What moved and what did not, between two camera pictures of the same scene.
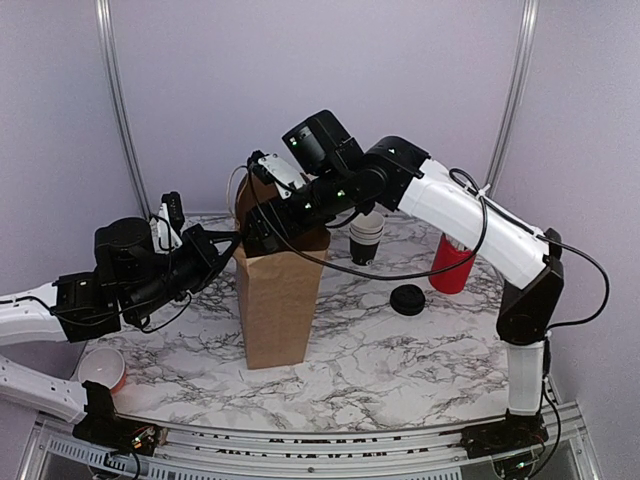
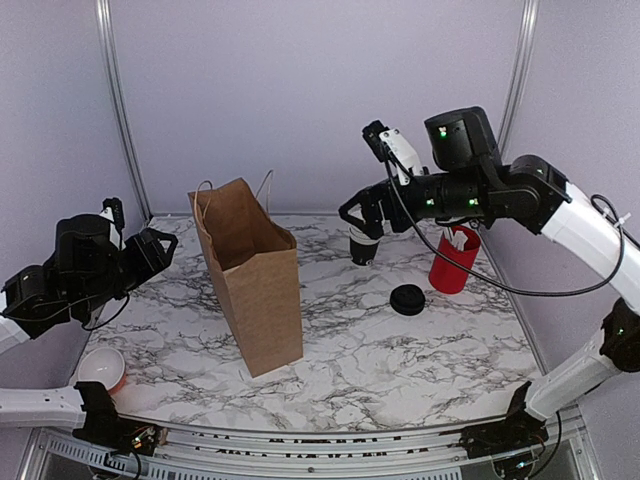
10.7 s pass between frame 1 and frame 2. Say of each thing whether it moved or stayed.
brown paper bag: moved
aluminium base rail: stayed
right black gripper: moved
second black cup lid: stayed
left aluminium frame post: stayed
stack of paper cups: stayed
